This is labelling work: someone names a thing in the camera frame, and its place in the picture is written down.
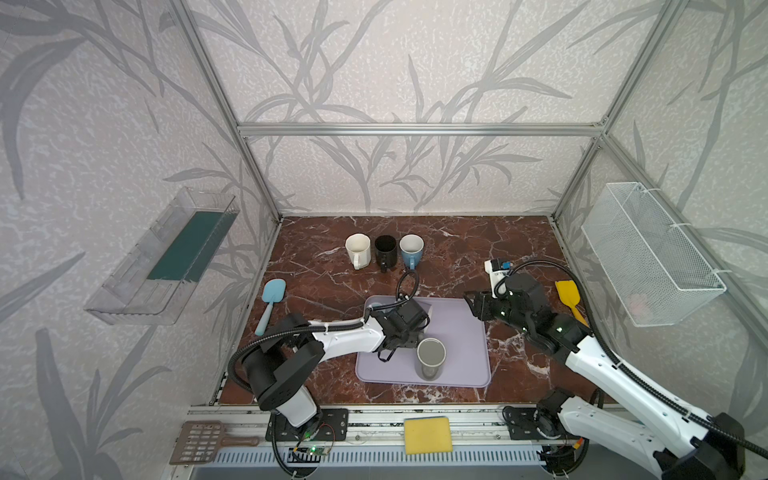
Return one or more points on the light blue silicone spatula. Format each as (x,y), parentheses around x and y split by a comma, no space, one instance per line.
(273,293)

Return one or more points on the white wire basket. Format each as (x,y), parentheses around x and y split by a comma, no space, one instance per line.
(656,271)

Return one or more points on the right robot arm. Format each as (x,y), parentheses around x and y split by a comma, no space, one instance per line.
(670,438)

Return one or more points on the brown slotted spatula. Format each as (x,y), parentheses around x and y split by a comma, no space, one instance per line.
(200,441)

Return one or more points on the grey mug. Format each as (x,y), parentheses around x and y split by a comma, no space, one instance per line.
(431,355)

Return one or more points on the blue polka dot mug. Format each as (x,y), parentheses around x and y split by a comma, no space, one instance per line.
(411,248)

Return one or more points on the aluminium frame post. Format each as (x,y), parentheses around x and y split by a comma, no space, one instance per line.
(187,24)

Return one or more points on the black mug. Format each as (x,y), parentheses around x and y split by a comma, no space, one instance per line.
(386,255)

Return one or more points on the lavender plastic tray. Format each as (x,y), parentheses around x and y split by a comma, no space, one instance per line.
(467,364)

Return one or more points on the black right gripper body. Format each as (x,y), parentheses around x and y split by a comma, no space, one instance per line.
(480,305)

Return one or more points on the clear plastic wall bin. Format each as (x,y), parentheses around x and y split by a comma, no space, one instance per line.
(154,282)

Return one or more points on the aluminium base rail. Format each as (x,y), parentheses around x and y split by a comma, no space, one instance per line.
(373,435)

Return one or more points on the yellow item on table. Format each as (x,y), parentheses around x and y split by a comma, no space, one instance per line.
(569,296)

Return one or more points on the white faceted mug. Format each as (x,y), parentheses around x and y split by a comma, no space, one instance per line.
(358,247)

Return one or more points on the yellow sponge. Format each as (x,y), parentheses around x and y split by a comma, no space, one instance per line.
(427,436)

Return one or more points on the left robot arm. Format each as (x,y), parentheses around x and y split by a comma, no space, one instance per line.
(275,367)

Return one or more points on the green circuit board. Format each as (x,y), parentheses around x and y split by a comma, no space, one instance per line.
(312,454)

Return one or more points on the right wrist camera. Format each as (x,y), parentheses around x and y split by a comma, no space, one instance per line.
(496,270)

